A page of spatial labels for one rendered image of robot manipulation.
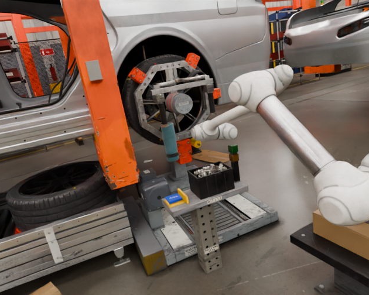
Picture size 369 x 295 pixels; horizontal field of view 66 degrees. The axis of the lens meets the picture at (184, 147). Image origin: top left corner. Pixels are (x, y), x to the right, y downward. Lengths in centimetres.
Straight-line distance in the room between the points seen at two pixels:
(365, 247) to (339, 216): 25
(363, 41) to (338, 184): 288
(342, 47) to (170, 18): 234
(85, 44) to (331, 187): 120
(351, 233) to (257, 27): 171
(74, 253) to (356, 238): 140
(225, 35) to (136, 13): 68
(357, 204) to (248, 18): 173
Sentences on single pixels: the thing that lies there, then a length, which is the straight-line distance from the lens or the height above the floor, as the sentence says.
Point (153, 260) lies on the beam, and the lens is 172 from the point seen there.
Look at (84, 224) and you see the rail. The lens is 174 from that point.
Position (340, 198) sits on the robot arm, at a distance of 107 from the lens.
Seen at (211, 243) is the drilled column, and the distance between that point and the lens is 159.
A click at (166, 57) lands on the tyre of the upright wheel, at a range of 206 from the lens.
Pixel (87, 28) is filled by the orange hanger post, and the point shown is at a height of 133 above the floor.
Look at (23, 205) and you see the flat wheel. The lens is 187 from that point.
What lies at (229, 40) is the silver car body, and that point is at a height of 121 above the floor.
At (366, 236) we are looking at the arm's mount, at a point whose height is 40.
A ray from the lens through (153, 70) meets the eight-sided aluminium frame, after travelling 194.
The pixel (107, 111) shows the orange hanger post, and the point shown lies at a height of 94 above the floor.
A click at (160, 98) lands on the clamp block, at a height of 93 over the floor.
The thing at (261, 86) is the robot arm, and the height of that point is 96.
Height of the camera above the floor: 111
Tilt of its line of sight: 17 degrees down
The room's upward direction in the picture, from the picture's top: 9 degrees counter-clockwise
